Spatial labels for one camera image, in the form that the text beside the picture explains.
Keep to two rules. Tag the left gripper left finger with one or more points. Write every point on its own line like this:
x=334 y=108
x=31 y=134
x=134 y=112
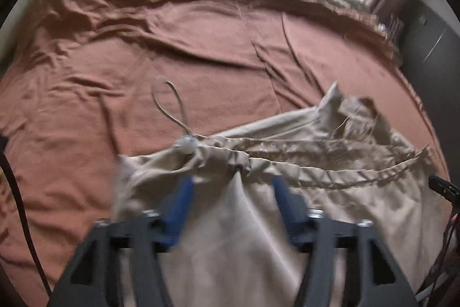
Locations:
x=93 y=276

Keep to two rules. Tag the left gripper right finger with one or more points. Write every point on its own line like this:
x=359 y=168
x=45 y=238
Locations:
x=372 y=274

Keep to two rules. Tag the beige jacket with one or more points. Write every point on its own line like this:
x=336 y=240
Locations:
x=326 y=206

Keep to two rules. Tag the white bedside table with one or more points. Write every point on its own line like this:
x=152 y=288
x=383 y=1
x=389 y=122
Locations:
x=391 y=29

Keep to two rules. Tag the rust brown bed sheet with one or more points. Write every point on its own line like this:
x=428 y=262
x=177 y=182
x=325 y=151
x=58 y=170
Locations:
x=108 y=103

